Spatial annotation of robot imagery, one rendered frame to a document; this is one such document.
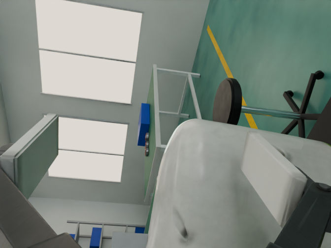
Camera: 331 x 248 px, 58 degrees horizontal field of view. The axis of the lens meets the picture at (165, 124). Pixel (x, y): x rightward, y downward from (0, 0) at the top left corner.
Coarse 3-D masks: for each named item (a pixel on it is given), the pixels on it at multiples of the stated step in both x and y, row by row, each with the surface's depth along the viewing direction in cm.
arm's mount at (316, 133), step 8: (328, 104) 46; (328, 112) 45; (320, 120) 47; (328, 120) 45; (312, 128) 49; (320, 128) 47; (328, 128) 45; (312, 136) 48; (320, 136) 46; (328, 136) 44
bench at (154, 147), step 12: (156, 72) 434; (168, 72) 456; (180, 72) 457; (156, 84) 407; (192, 84) 434; (156, 96) 381; (156, 108) 360; (180, 108) 497; (156, 120) 340; (156, 132) 322; (156, 144) 307; (156, 156) 312; (144, 180) 384; (144, 192) 365
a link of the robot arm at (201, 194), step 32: (192, 128) 28; (224, 128) 28; (192, 160) 25; (224, 160) 25; (320, 160) 27; (160, 192) 28; (192, 192) 24; (224, 192) 24; (256, 192) 25; (160, 224) 27; (192, 224) 24; (224, 224) 24; (256, 224) 25
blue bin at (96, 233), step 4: (96, 228) 617; (100, 228) 619; (92, 232) 608; (96, 232) 610; (100, 232) 612; (92, 236) 601; (96, 236) 603; (92, 240) 595; (96, 240) 596; (92, 244) 588; (96, 244) 589
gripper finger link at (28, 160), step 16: (32, 128) 17; (48, 128) 18; (16, 144) 14; (32, 144) 15; (48, 144) 18; (0, 160) 13; (16, 160) 13; (32, 160) 15; (48, 160) 18; (16, 176) 13; (32, 176) 15; (32, 192) 16
